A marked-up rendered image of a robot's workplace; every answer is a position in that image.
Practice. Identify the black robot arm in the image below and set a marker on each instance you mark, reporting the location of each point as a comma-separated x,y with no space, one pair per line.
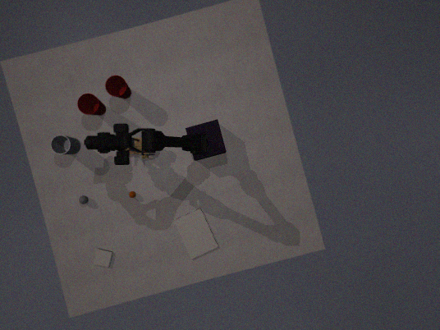
152,141

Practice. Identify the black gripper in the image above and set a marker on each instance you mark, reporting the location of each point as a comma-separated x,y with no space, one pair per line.
123,156

